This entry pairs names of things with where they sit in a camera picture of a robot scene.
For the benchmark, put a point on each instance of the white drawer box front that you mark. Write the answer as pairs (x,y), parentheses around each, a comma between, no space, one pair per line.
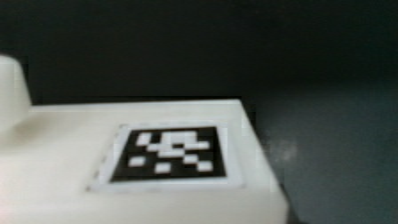
(137,163)

